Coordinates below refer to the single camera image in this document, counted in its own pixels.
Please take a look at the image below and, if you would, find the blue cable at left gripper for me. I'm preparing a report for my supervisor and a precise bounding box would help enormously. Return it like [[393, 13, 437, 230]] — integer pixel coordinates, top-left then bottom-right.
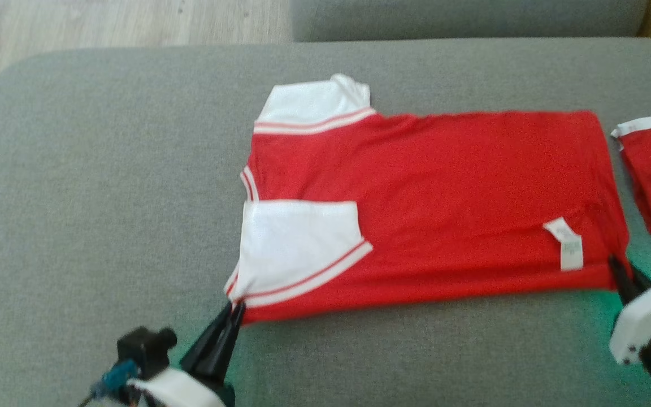
[[79, 360, 140, 407]]

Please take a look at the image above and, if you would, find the grey sofa cushion with seam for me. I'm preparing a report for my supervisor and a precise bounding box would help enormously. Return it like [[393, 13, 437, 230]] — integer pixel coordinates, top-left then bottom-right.
[[290, 0, 649, 43]]

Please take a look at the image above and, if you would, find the red shirt with white sleeves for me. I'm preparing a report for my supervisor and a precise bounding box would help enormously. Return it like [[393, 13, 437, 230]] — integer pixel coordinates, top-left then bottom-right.
[[223, 73, 632, 325]]

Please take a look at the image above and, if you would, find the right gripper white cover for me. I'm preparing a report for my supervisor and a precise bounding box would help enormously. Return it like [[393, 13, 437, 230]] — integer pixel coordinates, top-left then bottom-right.
[[607, 256, 651, 366]]

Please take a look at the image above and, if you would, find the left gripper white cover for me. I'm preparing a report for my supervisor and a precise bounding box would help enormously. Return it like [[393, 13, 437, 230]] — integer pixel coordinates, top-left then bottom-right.
[[127, 301, 246, 407]]

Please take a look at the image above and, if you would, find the large grey fabric sofa seat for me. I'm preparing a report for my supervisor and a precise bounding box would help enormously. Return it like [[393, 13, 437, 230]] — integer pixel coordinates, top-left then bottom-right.
[[0, 37, 651, 407]]

